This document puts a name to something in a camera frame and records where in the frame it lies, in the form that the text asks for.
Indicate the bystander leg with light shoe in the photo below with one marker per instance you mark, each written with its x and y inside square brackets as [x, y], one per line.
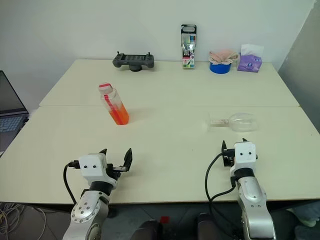
[306, 213]

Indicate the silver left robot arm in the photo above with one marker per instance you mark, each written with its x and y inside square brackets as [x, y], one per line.
[83, 212]

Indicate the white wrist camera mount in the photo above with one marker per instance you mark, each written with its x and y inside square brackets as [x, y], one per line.
[245, 153]
[93, 167]

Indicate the red and white bottle cap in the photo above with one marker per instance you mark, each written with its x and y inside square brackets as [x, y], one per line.
[105, 88]

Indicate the purple tissue pack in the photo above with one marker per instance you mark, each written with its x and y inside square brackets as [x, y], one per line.
[250, 61]

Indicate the marker pen set case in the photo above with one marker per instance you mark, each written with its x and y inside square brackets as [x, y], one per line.
[188, 50]

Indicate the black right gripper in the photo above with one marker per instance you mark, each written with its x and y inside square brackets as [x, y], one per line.
[228, 157]

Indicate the black controller stand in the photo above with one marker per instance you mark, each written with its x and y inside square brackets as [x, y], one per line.
[136, 68]

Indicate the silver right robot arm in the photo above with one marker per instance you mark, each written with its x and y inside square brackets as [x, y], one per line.
[253, 202]

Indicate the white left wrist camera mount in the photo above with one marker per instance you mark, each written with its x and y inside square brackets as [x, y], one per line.
[93, 167]

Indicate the grey handheld remote controller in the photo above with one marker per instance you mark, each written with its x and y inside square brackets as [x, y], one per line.
[132, 60]

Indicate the grey laptop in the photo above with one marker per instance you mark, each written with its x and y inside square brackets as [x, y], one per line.
[10, 112]

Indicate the dark rounded shape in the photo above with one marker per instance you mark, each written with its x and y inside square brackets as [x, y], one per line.
[207, 227]
[147, 230]

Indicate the bottle with orange liquid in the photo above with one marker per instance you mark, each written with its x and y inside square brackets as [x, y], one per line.
[120, 115]

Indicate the small red floor object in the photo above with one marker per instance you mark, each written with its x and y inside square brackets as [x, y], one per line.
[164, 220]

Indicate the blue tape roll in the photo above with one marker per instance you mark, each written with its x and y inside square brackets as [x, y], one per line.
[220, 68]

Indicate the clear plastic scoop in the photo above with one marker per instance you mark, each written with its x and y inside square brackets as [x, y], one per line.
[242, 122]

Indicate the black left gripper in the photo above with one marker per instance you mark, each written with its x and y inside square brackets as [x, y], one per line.
[120, 169]

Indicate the pink cloth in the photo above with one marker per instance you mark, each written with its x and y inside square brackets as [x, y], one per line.
[222, 56]

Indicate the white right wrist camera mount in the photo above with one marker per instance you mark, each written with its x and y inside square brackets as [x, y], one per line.
[245, 153]

